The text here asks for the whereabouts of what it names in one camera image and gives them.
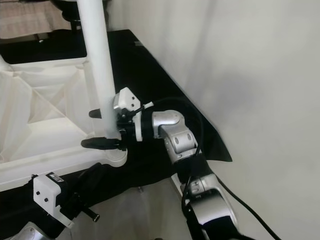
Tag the grey tape strip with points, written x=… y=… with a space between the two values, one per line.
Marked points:
x=138 y=45

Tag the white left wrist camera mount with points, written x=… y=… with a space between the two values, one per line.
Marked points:
x=47 y=195

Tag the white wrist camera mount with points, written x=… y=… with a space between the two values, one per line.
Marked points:
x=126 y=99
x=47 y=195

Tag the black round stool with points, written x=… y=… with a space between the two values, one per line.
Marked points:
x=70 y=7

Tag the white plastic children table top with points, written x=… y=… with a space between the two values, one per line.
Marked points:
x=45 y=130

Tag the black tablecloth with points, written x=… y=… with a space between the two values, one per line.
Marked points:
x=160 y=85

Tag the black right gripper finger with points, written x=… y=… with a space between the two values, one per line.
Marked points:
x=95 y=113
x=100 y=143

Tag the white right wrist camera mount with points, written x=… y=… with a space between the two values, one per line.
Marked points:
x=126 y=99

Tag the cloth covered side table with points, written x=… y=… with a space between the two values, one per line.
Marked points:
x=30 y=20

